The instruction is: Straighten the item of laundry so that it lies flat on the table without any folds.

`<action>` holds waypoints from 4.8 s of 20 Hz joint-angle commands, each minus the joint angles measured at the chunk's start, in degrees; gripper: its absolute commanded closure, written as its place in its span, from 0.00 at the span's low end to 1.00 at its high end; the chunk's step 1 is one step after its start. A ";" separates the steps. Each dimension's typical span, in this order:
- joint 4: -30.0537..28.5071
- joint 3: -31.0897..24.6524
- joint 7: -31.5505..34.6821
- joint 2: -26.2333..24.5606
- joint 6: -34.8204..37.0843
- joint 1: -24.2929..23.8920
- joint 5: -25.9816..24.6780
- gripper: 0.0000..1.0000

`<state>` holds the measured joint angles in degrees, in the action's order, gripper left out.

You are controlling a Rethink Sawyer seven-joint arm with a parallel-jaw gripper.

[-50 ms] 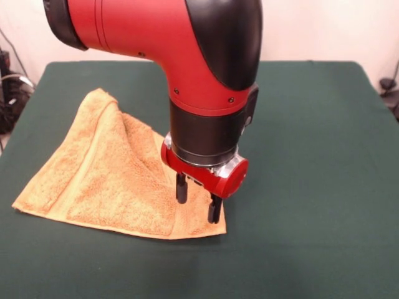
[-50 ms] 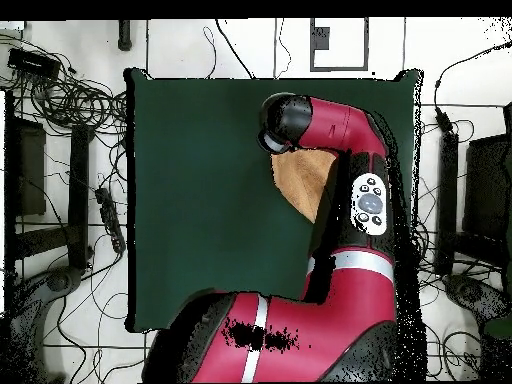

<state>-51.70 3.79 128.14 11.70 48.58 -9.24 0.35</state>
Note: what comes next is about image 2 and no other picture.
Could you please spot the orange terry towel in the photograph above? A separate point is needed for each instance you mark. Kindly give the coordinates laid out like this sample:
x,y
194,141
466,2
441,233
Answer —
x,y
304,180

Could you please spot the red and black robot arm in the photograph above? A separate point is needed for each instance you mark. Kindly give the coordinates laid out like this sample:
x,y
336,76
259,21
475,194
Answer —
x,y
340,280

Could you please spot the dark green table cloth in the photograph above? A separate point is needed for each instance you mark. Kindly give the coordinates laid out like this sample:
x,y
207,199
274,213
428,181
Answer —
x,y
200,200

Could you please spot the long black power strip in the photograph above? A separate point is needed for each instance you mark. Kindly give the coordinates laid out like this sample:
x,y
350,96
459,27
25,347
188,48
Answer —
x,y
110,220

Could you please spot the black upright bar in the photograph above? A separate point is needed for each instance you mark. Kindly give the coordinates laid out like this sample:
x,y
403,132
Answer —
x,y
448,200

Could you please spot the black angled leg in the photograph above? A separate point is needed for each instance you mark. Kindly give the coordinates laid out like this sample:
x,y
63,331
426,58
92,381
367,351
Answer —
x,y
124,36

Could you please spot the large black box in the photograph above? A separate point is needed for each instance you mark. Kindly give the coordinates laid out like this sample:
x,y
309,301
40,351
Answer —
x,y
488,192

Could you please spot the black power supply box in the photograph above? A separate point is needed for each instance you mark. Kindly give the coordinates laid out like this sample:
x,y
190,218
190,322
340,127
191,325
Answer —
x,y
34,63

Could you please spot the dark green rounded object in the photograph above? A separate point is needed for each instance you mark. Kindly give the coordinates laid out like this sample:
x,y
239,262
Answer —
x,y
500,328

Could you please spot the black frame stand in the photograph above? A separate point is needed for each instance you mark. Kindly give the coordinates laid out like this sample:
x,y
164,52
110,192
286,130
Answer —
x,y
78,192

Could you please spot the grey pedestal leg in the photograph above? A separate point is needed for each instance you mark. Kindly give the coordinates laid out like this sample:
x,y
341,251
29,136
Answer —
x,y
60,280
472,294

